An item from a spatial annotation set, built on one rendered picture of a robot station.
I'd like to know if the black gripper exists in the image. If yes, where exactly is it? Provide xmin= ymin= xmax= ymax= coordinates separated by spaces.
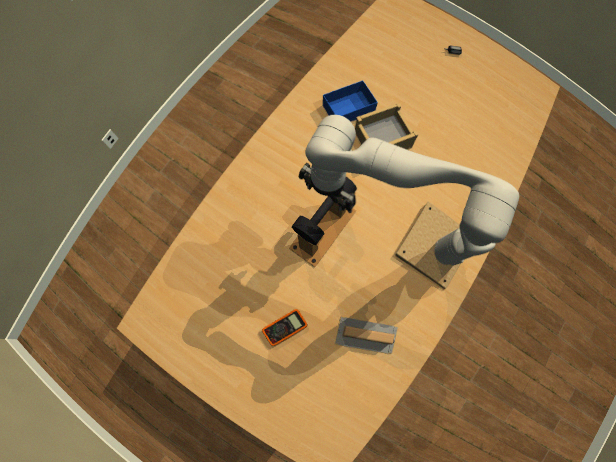
xmin=298 ymin=163 xmax=356 ymax=212

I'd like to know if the dark blue open bin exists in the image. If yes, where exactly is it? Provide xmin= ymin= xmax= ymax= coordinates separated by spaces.
xmin=323 ymin=81 xmax=376 ymax=122

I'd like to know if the brown open-top wooden crate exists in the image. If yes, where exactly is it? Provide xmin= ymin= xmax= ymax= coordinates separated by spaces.
xmin=355 ymin=104 xmax=413 ymax=150

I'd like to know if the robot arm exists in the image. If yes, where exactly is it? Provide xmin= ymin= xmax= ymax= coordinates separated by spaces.
xmin=305 ymin=115 xmax=519 ymax=266

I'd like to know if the orange digital multimeter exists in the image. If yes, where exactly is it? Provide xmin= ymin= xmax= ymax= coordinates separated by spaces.
xmin=262 ymin=309 xmax=307 ymax=346

